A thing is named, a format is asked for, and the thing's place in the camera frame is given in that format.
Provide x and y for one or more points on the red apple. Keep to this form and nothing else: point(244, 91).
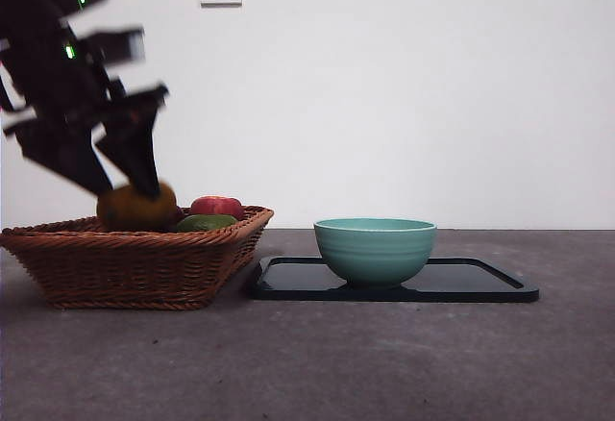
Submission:
point(218, 205)

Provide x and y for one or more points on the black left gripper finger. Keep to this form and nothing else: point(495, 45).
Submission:
point(134, 142)
point(62, 152)

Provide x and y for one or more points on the green fruit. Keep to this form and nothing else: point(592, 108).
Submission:
point(206, 222)

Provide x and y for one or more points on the teal ribbed bowl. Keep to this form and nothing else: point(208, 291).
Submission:
point(375, 253)

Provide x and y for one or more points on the brown wicker basket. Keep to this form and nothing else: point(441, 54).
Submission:
point(125, 267)

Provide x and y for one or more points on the dark rectangular tray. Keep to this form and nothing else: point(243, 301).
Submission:
point(456, 279)

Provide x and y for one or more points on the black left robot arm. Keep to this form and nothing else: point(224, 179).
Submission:
point(43, 46)

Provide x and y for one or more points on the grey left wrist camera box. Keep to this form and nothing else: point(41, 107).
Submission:
point(115, 45)

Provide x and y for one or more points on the orange-brown round fruit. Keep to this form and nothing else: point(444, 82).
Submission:
point(130, 212)

